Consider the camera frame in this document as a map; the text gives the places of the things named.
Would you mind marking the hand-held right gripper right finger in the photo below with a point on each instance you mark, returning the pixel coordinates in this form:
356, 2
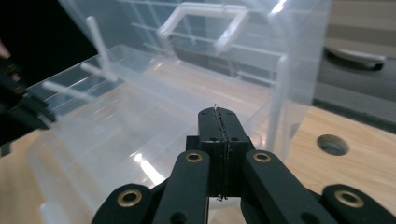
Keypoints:
233, 161

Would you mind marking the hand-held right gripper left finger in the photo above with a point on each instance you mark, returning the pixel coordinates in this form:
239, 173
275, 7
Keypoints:
214, 161

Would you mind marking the clear plastic storage box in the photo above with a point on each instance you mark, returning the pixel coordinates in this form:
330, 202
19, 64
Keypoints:
124, 118

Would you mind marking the dark flat object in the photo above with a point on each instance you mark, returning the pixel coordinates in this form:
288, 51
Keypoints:
355, 59

